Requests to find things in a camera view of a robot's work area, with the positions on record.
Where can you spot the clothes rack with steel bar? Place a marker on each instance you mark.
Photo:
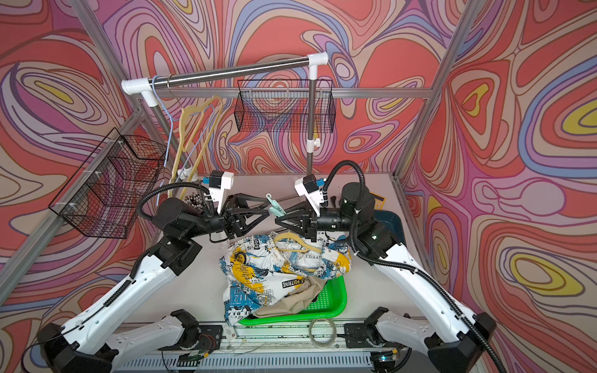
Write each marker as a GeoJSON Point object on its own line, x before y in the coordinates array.
{"type": "Point", "coordinates": [146, 87]}

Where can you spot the black wire basket wall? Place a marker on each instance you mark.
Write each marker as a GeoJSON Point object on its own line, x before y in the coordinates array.
{"type": "Point", "coordinates": [278, 105]}
{"type": "Point", "coordinates": [125, 168]}

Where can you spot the green plastic basket tray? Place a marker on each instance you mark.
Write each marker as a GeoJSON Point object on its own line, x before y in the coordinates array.
{"type": "Point", "coordinates": [330, 302]}

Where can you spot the cup of pens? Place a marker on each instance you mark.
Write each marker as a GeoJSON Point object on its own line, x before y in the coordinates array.
{"type": "Point", "coordinates": [196, 201]}

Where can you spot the clear tape roll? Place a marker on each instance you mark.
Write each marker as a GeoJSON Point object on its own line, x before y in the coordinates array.
{"type": "Point", "coordinates": [322, 333]}

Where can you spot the dark teal clothespin bin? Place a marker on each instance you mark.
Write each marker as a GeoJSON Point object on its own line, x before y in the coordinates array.
{"type": "Point", "coordinates": [393, 222]}

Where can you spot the yellow calculator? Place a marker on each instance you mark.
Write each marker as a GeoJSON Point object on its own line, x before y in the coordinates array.
{"type": "Point", "coordinates": [379, 201]}

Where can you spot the green clothespin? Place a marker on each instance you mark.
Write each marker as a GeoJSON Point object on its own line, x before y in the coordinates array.
{"type": "Point", "coordinates": [275, 208]}

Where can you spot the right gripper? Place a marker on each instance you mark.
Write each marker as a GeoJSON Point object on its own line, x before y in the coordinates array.
{"type": "Point", "coordinates": [309, 222]}

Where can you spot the light blue wire hanger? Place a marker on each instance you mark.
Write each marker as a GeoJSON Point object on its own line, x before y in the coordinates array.
{"type": "Point", "coordinates": [164, 118]}

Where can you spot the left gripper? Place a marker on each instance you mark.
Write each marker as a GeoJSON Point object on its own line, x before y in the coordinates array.
{"type": "Point", "coordinates": [230, 219]}

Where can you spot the beige shorts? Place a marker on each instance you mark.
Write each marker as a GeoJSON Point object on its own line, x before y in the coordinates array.
{"type": "Point", "coordinates": [295, 302]}

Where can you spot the printed white blue yellow shorts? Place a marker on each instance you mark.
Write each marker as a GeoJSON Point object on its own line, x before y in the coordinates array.
{"type": "Point", "coordinates": [258, 274]}

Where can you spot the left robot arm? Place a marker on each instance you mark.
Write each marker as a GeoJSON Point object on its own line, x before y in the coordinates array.
{"type": "Point", "coordinates": [90, 342]}

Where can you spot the black wire basket back wall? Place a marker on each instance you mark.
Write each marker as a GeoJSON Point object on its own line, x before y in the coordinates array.
{"type": "Point", "coordinates": [278, 105]}

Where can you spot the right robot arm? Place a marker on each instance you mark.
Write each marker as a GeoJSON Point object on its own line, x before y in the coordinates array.
{"type": "Point", "coordinates": [453, 336]}

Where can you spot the black wire basket left wall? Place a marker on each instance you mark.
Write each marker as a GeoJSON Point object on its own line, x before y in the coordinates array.
{"type": "Point", "coordinates": [125, 168]}

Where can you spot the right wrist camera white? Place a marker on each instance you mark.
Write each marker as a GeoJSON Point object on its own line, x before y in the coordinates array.
{"type": "Point", "coordinates": [311, 189]}

